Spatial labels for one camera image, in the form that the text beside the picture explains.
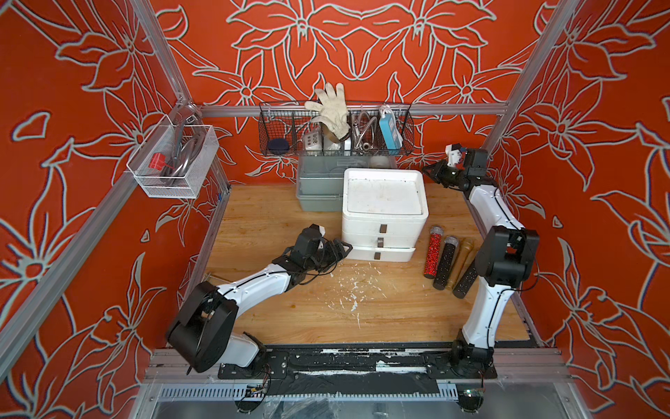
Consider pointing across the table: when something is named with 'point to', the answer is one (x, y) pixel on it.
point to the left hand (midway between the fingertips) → (348, 251)
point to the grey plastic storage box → (320, 175)
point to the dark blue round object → (278, 146)
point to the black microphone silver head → (446, 264)
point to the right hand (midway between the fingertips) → (419, 165)
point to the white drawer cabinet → (383, 210)
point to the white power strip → (313, 141)
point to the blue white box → (393, 139)
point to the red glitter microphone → (434, 253)
